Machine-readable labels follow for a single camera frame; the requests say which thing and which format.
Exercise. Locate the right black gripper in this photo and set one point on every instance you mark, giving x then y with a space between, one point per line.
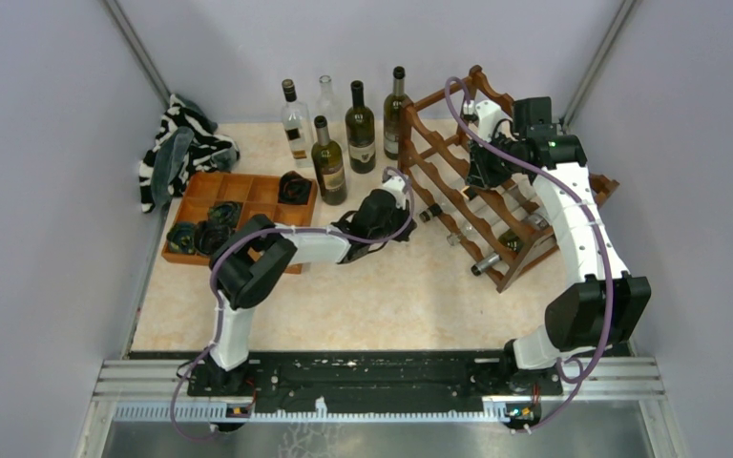
477 174

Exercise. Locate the slim clear glass bottle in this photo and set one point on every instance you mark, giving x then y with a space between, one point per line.
467 230

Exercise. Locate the brown wooden wine rack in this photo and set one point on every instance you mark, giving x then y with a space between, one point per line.
426 149

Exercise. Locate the olive wine bottle grey cap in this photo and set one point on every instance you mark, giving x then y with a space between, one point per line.
511 240

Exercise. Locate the dark green wine bottle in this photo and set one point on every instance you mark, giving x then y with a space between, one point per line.
392 113

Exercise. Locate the dark wine bottle black cap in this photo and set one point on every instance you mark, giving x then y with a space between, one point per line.
360 131

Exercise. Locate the green wine bottle silver neck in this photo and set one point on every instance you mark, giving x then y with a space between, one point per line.
328 162

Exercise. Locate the clear square spirit bottle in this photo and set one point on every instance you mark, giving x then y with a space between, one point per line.
295 119

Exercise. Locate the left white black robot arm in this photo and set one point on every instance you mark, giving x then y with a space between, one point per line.
247 268

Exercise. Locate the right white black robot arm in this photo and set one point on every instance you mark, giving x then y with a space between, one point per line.
603 301

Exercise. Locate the black rolled sock top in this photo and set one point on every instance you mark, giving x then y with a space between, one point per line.
294 189

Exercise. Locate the orange wooden compartment tray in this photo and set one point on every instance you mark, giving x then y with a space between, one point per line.
257 193

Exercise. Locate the dark rolled sock middle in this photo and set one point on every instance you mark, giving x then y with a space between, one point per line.
226 213

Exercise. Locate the dark rolled sock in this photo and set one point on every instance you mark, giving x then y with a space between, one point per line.
226 213
211 236

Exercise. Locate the zebra striped cloth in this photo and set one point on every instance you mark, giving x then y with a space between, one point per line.
209 151

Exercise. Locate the dark rolled sock front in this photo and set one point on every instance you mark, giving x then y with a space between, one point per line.
211 236

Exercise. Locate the teal rolled sock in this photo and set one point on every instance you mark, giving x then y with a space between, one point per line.
181 238

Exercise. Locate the grey blue cloth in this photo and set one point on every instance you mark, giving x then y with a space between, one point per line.
167 164

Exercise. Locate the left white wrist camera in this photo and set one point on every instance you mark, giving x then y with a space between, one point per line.
397 186

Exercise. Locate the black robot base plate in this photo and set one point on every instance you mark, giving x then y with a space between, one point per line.
380 382

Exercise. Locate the grey cable comb strip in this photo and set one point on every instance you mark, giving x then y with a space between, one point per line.
216 411

